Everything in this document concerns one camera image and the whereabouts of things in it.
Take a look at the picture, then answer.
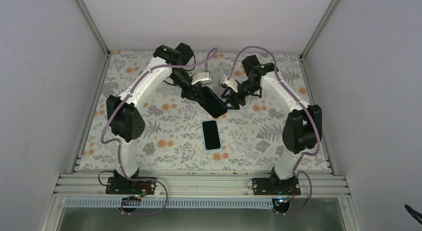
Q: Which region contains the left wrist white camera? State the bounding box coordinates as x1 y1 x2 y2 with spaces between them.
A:
191 72 212 86

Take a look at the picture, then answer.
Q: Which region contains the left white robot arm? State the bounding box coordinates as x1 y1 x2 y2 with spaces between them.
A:
101 43 211 194

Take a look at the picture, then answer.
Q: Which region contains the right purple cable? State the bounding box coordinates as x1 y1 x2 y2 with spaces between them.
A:
224 45 322 216

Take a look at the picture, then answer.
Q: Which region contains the aluminium front rail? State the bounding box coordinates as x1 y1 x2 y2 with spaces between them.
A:
53 172 351 198

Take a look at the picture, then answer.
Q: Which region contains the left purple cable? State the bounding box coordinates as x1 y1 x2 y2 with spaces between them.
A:
100 47 219 217

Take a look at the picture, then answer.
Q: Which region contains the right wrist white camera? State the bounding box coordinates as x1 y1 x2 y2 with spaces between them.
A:
220 75 239 93

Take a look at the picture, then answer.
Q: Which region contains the phone in light blue case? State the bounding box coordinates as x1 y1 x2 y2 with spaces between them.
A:
202 120 221 150

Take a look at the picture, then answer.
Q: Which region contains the floral patterned table mat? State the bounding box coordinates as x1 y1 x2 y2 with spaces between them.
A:
79 50 330 172

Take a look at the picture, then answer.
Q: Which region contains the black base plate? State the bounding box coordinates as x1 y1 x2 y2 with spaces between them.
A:
105 177 156 195
252 177 301 196

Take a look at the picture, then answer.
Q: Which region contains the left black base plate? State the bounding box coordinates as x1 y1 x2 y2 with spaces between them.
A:
105 177 156 195

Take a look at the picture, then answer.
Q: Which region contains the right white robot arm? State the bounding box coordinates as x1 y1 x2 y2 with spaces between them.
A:
221 55 322 195

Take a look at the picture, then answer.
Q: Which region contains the black phone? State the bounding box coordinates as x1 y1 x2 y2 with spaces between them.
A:
200 86 228 118

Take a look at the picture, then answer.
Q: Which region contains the perforated grey cable tray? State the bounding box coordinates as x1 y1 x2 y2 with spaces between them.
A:
64 197 273 209

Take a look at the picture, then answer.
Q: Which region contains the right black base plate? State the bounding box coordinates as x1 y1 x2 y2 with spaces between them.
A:
252 177 301 196

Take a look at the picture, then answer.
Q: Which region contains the black object at corner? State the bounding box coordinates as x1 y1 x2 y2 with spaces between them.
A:
404 204 422 225

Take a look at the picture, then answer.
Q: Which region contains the purple cable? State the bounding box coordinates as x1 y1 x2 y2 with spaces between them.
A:
224 45 322 216
100 47 219 217

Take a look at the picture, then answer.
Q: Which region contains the wrist white camera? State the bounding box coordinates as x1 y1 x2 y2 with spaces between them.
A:
220 75 239 93
191 72 212 86

